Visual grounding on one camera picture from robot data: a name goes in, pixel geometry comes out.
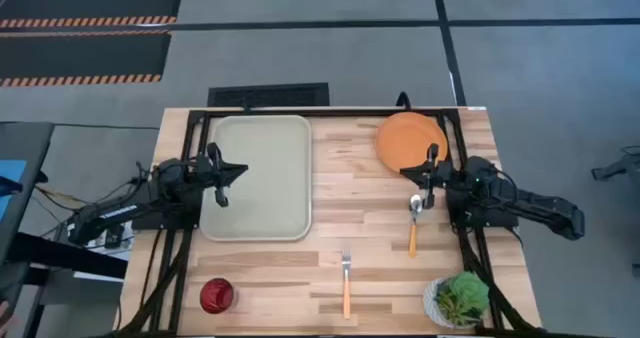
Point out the dark grey desk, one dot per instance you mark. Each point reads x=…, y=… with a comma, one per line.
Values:
x=30, y=143

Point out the black metal stand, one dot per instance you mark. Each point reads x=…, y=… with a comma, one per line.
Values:
x=75, y=258

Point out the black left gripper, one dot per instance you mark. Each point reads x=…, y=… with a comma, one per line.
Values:
x=210, y=173

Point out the orange plate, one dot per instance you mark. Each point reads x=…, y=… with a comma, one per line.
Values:
x=405, y=138

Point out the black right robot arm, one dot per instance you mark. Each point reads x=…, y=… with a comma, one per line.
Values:
x=540, y=205

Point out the black floor vent grille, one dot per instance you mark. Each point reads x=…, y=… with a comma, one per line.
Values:
x=270, y=95

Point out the small black device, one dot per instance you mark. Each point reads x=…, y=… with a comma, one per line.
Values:
x=115, y=239

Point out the black hazard-striped floor mat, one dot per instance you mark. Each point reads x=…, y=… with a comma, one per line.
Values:
x=90, y=0
x=80, y=53

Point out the white paper sheet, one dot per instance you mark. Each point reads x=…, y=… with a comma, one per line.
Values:
x=129, y=235

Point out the red faceted cup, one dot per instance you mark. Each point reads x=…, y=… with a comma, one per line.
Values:
x=217, y=296

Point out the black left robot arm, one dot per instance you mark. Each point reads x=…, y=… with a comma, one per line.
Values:
x=115, y=213

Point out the black aluminium table frame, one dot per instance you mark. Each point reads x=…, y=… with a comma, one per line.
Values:
x=325, y=113

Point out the green succulent in white pot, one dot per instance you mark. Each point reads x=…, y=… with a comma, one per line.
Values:
x=462, y=298

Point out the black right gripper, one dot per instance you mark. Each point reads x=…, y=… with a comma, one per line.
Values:
x=439, y=175

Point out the beige plastic tray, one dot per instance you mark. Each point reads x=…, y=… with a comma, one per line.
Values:
x=270, y=188

